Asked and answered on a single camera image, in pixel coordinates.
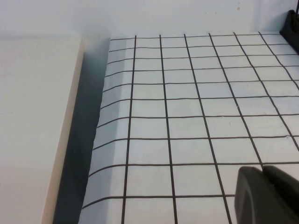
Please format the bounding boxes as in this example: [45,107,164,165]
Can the black wire dish rack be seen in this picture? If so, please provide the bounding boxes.
[279,9,299,56]

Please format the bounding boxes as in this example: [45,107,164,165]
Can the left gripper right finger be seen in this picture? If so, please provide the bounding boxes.
[262,165,299,217]

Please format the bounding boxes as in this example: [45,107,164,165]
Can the white grid pattern tablecloth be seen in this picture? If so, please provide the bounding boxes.
[80,31,299,224]

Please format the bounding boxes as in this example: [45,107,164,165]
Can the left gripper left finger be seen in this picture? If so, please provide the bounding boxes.
[234,166,299,224]

